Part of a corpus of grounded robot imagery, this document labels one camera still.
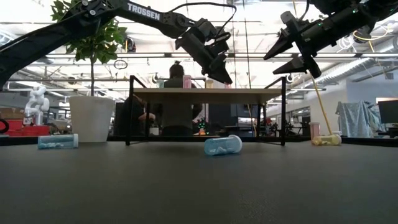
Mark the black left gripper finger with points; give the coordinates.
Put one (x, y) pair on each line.
(215, 70)
(225, 70)

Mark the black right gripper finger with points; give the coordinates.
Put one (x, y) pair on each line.
(281, 45)
(295, 66)

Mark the light pink pill bottle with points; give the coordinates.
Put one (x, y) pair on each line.
(228, 86)

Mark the blue pill bottle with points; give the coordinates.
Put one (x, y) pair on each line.
(222, 145)
(160, 83)
(58, 141)

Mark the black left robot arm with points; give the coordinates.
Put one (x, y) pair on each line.
(46, 40)

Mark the long ceiling light strip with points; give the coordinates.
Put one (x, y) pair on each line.
(342, 55)

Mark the person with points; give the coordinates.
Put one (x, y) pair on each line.
(177, 115)
(136, 116)

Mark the grey cloth cover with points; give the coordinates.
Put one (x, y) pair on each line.
(357, 119)

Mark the black monitor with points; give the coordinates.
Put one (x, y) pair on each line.
(388, 112)

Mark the green leafy plant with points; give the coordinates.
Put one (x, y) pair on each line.
(93, 46)

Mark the white plant pot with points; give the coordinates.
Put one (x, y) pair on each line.
(91, 119)

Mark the white humanoid robot figure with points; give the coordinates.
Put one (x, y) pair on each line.
(37, 105)

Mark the red box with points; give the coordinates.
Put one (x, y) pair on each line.
(31, 130)

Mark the wooden shelf black frame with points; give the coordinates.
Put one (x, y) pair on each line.
(205, 95)

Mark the silver ventilation duct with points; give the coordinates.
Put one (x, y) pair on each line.
(357, 70)

